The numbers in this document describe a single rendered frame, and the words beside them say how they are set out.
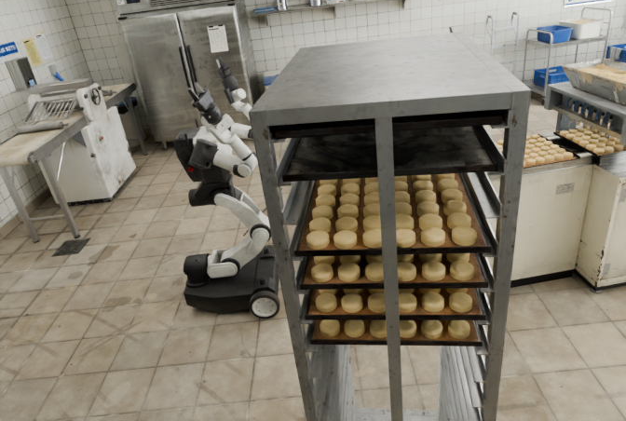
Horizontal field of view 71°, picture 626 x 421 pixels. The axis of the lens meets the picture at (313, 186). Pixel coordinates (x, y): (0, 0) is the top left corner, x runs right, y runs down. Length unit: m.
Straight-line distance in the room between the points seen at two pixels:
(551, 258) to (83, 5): 6.34
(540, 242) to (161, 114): 4.71
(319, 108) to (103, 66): 6.53
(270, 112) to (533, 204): 2.29
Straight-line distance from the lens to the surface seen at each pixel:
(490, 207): 0.93
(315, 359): 1.23
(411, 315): 1.04
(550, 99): 3.28
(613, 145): 3.07
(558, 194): 2.96
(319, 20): 6.54
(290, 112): 0.80
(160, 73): 5.99
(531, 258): 3.13
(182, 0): 5.85
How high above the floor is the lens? 2.04
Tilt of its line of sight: 26 degrees down
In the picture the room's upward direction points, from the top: 7 degrees counter-clockwise
